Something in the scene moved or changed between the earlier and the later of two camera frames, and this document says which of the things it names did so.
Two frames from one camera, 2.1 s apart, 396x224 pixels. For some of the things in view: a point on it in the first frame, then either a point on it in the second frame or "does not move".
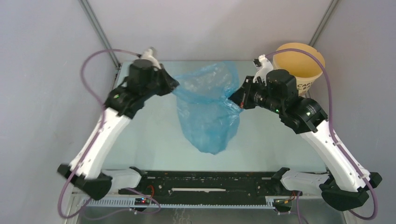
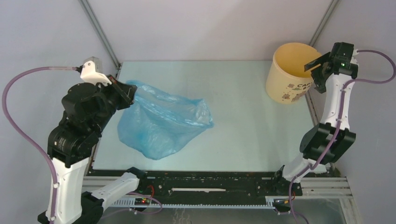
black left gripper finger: x=166 y=82 → x=124 y=94
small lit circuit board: x=142 y=201 does not move
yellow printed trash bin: x=305 y=68 does not move
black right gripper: x=239 y=97 → x=320 y=85
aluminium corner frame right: x=332 y=5 does not move
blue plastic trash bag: x=208 y=117 → x=158 y=125
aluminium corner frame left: x=88 y=10 does not move
